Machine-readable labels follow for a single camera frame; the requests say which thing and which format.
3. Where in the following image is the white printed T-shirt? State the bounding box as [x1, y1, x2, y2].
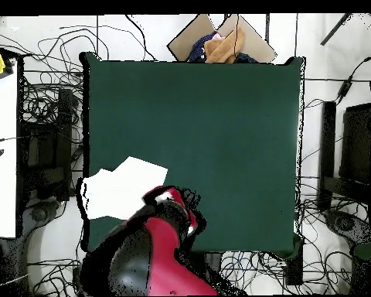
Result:
[79, 155, 168, 221]

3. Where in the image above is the dark green table cloth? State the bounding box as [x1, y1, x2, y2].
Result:
[79, 50, 307, 259]

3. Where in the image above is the black computer tower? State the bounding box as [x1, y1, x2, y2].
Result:
[18, 87, 75, 202]

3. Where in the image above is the grey swivel chair base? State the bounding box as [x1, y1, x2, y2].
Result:
[324, 209, 371, 245]
[21, 200, 61, 239]

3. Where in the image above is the dark blue garment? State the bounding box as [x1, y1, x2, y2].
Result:
[188, 32, 218, 63]

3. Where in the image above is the tan folded garment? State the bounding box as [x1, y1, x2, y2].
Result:
[203, 26, 247, 63]

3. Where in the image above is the black upright stand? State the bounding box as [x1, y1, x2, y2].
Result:
[318, 101, 337, 211]

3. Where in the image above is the open cardboard box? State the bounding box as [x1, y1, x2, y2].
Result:
[166, 13, 278, 63]

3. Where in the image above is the white desk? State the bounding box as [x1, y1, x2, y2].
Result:
[0, 58, 19, 239]

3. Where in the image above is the black power adapter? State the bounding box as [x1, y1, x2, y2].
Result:
[336, 78, 353, 103]

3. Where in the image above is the black thin rod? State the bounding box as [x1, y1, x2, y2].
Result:
[320, 12, 353, 46]

